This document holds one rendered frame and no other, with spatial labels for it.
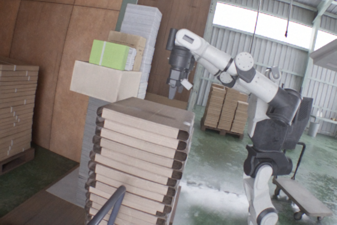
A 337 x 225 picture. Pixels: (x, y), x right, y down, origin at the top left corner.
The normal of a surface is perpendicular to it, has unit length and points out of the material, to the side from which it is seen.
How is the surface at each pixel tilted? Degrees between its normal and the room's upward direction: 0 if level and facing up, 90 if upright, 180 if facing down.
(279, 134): 103
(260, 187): 90
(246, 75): 79
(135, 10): 90
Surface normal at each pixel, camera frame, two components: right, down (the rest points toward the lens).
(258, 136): -0.81, 0.08
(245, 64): -0.01, -0.13
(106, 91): -0.14, 0.06
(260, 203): 0.13, 0.11
